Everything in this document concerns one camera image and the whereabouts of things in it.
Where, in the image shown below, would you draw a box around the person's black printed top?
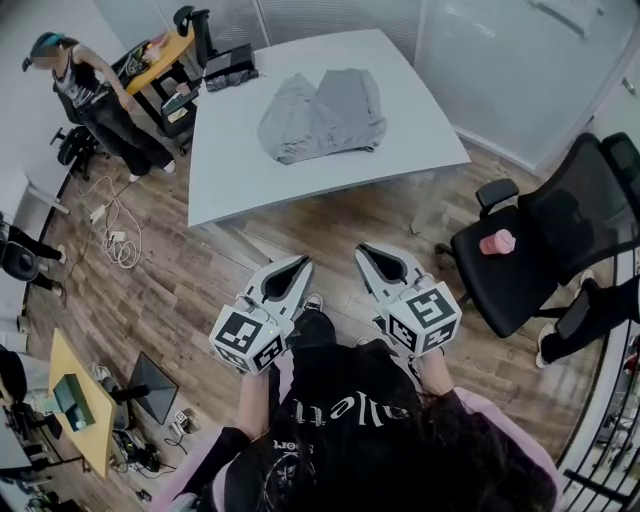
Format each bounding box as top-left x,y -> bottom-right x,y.
208,337 -> 560,512

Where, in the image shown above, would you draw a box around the person's right forearm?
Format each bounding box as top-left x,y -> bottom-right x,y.
413,348 -> 457,400

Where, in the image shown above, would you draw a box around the black shelf with items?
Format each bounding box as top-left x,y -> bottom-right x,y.
158,87 -> 202,140

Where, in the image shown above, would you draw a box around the black swivel chair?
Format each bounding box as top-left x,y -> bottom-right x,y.
49,124 -> 112,182

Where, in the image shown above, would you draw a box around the person's black trouser leg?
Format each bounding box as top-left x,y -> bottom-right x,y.
288,306 -> 339,352

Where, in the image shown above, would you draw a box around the black mesh office chair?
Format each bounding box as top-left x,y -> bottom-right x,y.
433,131 -> 640,340

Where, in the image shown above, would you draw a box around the pink cup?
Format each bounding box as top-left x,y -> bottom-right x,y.
478,229 -> 517,258

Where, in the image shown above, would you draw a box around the yellow side table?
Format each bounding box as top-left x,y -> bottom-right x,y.
47,327 -> 118,480

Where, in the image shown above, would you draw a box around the person's left forearm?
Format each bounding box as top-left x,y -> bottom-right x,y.
234,365 -> 275,437

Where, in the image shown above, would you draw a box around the grey pants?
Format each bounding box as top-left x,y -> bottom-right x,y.
256,66 -> 389,167

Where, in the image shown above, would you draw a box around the black box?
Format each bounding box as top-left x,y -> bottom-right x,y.
203,43 -> 257,80

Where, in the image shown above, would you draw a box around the green open box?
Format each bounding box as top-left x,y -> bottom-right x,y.
51,373 -> 97,432

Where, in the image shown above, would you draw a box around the white cable tangle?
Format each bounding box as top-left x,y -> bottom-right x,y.
74,174 -> 145,270

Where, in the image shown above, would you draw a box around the black metal railing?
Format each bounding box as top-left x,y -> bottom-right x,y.
558,439 -> 640,512

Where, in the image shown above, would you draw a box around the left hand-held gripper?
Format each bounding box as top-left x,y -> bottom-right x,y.
208,254 -> 315,376

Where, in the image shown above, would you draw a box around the dark patterned cloth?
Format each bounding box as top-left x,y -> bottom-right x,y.
205,69 -> 262,94

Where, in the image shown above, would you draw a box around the yellow wooden desk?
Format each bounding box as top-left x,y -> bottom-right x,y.
108,28 -> 202,137

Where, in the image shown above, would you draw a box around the black high-back office chair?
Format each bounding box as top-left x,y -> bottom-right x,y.
176,5 -> 220,72

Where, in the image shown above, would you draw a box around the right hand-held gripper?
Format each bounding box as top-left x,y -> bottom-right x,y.
354,242 -> 463,358

